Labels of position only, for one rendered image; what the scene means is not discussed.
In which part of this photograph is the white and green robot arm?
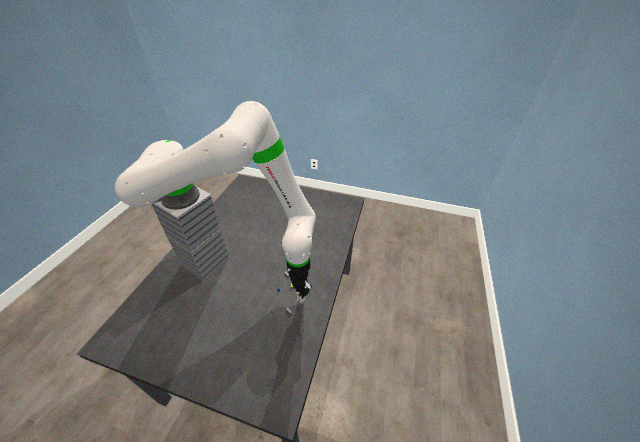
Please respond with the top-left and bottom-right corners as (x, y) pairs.
(115, 101), (316, 275)

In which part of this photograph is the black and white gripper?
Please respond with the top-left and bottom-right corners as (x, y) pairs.
(288, 271), (312, 303)

